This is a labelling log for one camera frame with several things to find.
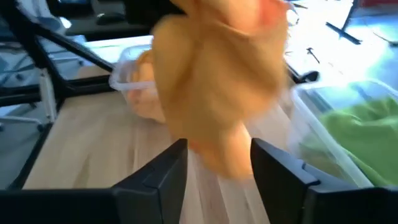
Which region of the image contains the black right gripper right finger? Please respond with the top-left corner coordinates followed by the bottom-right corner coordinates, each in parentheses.
top-left (250, 138), bottom-right (398, 224)

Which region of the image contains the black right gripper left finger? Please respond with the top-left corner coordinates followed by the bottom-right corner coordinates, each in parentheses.
top-left (0, 138), bottom-right (189, 224)

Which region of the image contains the orange microfiber towel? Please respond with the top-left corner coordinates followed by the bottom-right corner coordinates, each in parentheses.
top-left (150, 0), bottom-right (292, 180)
top-left (126, 49), bottom-right (166, 124)

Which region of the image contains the green microfiber towel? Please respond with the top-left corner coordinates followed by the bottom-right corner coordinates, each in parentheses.
top-left (320, 96), bottom-right (398, 187)

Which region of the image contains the clear labelled plastic storage bin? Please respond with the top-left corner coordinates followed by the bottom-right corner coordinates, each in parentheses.
top-left (108, 43), bottom-right (167, 124)

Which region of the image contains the black tripod stand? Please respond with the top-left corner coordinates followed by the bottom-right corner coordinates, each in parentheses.
top-left (325, 0), bottom-right (364, 45)

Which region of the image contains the black computer mouse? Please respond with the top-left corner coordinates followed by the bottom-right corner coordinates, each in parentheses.
top-left (95, 11), bottom-right (126, 26)

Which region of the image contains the white frame bracket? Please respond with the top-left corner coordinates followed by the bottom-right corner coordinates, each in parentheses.
top-left (39, 67), bottom-right (57, 123)

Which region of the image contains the black aluminium table frame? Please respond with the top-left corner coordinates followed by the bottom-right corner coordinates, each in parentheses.
top-left (0, 0), bottom-right (321, 191)

